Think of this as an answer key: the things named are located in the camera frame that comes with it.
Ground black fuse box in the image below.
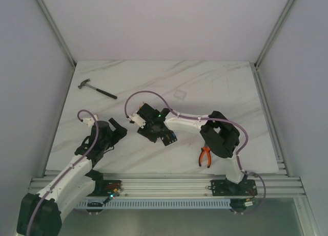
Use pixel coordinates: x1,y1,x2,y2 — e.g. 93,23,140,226
161,130,177,146

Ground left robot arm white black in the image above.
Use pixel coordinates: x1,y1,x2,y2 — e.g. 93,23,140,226
16,118,128,235

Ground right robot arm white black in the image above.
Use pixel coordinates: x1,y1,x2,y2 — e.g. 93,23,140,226
129,103,245,195

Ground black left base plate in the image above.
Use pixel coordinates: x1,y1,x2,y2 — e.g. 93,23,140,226
88,180,122,197

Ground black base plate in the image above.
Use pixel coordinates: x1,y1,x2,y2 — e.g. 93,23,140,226
209,180,258,197
88,180,122,197

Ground orange handled pliers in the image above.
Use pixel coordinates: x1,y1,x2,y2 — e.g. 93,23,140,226
198,146,212,168

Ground claw hammer black handle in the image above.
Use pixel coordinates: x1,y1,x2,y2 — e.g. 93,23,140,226
78,79,118,100

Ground white slotted cable duct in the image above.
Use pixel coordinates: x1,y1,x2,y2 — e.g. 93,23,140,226
75,198,231,210

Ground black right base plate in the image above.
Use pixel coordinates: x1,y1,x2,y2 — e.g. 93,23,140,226
209,180,258,197

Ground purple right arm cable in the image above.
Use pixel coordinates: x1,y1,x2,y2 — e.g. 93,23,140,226
124,90,267,216

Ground aluminium rail frame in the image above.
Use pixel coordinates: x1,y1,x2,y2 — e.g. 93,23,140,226
29,170,305,198

